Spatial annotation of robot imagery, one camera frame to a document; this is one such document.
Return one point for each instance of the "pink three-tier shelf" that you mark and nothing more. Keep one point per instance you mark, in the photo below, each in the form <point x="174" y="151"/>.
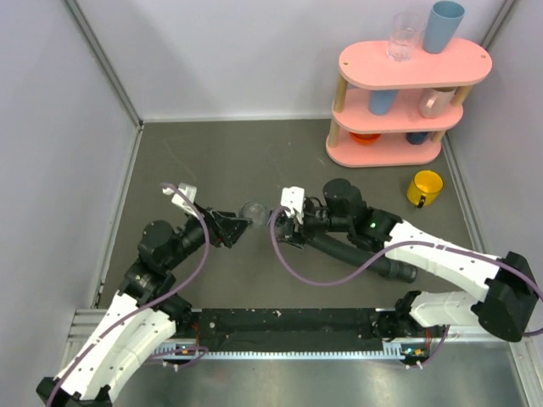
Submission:
<point x="366" y="66"/>

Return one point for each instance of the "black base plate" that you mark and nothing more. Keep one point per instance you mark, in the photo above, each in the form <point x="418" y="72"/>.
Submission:
<point x="302" y="330"/>

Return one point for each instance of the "orange bowl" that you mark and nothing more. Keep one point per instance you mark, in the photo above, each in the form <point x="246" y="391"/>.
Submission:
<point x="364" y="139"/>

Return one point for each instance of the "blue cup middle shelf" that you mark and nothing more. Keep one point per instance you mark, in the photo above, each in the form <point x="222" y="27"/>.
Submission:
<point x="381" y="101"/>

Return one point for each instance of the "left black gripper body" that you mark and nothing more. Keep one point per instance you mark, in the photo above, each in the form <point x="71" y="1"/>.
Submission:
<point x="218" y="236"/>

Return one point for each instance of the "dark blue cup bottom shelf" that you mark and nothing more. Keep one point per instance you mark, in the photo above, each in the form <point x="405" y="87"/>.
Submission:
<point x="417" y="138"/>

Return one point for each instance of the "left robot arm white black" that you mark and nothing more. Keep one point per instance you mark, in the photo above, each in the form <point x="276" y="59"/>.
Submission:
<point x="144" y="312"/>

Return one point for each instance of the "tall blue cup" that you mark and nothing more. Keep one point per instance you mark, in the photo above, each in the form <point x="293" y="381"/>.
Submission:
<point x="443" y="21"/>

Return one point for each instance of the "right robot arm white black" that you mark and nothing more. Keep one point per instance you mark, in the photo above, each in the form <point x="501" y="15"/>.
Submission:
<point x="497" y="293"/>

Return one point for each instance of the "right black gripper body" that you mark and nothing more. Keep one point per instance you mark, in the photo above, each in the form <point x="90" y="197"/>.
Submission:
<point x="316" y="220"/>

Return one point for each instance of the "pink mug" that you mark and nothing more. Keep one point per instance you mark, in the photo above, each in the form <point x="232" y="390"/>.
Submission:
<point x="434" y="101"/>

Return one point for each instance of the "aluminium rail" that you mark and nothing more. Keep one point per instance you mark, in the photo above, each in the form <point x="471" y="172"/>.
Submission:
<point x="85" y="321"/>

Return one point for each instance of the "clear drinking glass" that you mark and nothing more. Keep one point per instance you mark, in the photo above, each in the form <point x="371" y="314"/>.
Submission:
<point x="407" y="31"/>

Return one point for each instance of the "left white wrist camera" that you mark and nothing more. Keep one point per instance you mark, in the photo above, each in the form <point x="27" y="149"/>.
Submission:
<point x="182" y="196"/>

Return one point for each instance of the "yellow mug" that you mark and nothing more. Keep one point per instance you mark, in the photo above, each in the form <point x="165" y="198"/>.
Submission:
<point x="425" y="187"/>

